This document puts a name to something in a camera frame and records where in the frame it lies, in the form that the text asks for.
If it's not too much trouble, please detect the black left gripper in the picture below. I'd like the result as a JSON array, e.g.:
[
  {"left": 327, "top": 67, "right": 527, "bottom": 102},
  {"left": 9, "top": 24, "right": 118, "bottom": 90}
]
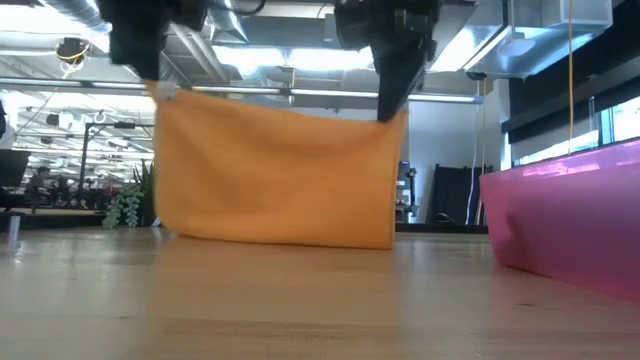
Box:
[{"left": 97, "top": 0, "right": 171, "bottom": 84}]

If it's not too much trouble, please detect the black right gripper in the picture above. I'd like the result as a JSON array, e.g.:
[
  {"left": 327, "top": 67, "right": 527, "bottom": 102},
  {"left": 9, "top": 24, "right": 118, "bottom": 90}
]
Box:
[{"left": 369, "top": 0, "right": 444, "bottom": 124}]

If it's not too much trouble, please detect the orange microfiber towel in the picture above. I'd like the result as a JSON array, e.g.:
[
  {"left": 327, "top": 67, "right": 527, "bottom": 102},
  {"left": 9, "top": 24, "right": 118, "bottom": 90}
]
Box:
[{"left": 151, "top": 79, "right": 410, "bottom": 251}]

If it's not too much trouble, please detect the pink plastic basket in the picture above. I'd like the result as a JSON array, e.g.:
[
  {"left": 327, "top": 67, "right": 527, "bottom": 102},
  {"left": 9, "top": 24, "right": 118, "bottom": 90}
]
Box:
[{"left": 479, "top": 137, "right": 640, "bottom": 304}]

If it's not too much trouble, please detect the grey equipment cart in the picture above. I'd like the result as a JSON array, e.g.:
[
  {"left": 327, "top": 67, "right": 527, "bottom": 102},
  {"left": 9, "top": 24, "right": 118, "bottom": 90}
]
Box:
[{"left": 396, "top": 159, "right": 419, "bottom": 225}]

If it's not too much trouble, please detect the black curtain panel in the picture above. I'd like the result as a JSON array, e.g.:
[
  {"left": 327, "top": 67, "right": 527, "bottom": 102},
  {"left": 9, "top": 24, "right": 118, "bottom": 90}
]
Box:
[{"left": 432, "top": 163, "right": 495, "bottom": 227}]

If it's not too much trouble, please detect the green artificial potted plant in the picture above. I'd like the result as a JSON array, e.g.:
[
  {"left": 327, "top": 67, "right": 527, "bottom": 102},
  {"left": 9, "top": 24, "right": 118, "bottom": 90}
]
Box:
[{"left": 102, "top": 159, "right": 159, "bottom": 230}]

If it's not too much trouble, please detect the person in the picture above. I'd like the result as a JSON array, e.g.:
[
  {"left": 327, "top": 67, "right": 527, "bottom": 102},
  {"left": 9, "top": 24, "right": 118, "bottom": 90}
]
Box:
[{"left": 24, "top": 165, "right": 51, "bottom": 201}]

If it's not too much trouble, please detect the dark background monitor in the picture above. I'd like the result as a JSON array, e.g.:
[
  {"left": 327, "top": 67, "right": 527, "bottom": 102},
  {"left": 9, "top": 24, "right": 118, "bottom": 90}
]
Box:
[{"left": 0, "top": 148, "right": 32, "bottom": 189}]

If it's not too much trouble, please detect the distant black gantry frame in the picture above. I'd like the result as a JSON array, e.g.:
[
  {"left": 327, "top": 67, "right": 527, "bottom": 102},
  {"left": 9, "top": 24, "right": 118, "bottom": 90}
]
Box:
[{"left": 77, "top": 122, "right": 156, "bottom": 206}]

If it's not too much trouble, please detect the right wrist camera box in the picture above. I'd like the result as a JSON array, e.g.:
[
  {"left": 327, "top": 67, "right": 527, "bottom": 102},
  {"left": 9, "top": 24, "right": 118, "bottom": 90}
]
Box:
[{"left": 333, "top": 0, "right": 374, "bottom": 51}]

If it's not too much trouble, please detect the black ceiling cable reel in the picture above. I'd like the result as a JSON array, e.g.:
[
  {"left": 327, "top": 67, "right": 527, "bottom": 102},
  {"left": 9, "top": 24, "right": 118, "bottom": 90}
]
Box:
[{"left": 54, "top": 37, "right": 92, "bottom": 66}]

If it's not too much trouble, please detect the silver corrugated ceiling duct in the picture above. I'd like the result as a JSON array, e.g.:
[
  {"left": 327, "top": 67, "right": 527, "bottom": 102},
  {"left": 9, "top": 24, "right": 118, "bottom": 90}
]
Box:
[{"left": 42, "top": 0, "right": 251, "bottom": 91}]

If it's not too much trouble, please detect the silver rectangular air duct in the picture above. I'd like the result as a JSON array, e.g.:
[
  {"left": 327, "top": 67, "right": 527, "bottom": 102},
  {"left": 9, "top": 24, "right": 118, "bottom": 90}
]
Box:
[{"left": 462, "top": 0, "right": 614, "bottom": 80}]

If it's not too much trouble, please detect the black aluminium table frame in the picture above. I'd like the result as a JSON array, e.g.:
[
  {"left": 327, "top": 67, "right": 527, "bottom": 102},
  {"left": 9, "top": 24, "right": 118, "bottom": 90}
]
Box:
[{"left": 0, "top": 208, "right": 489, "bottom": 235}]

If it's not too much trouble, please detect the silver metal post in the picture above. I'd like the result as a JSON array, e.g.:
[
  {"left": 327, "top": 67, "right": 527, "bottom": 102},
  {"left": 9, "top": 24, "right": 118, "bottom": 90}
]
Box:
[{"left": 8, "top": 213, "right": 22, "bottom": 246}]

